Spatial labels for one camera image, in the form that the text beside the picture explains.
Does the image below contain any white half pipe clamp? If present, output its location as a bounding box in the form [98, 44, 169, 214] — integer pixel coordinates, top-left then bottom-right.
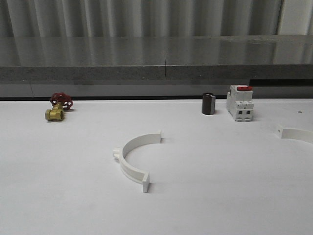
[276, 125, 313, 143]
[112, 130, 162, 193]

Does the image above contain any black cylindrical capacitor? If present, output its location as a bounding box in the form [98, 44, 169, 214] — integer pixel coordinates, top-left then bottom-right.
[201, 93, 216, 115]

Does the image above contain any white red circuit breaker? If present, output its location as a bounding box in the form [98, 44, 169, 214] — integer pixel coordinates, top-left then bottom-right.
[226, 85, 254, 121]

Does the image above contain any grey stone ledge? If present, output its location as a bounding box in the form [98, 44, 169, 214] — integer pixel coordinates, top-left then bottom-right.
[0, 35, 313, 98]

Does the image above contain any brass valve red handle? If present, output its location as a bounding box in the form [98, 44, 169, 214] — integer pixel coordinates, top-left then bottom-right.
[45, 93, 73, 121]

